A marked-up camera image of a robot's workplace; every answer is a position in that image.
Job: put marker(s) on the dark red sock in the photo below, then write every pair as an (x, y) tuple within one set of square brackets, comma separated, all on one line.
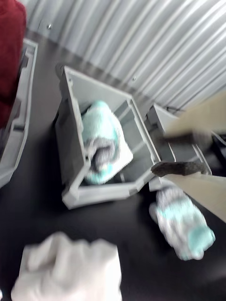
[(10, 58)]

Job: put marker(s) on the teal and gray sock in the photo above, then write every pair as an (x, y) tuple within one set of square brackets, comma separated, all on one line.
[(103, 141), (181, 218)]

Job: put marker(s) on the gray plastic bin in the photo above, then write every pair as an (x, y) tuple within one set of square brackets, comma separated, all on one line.
[(181, 150), (21, 141), (70, 141)]

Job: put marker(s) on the small white sock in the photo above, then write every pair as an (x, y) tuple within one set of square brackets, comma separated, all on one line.
[(68, 270)]

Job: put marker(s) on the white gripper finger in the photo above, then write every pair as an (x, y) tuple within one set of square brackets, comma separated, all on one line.
[(200, 117), (202, 188)]

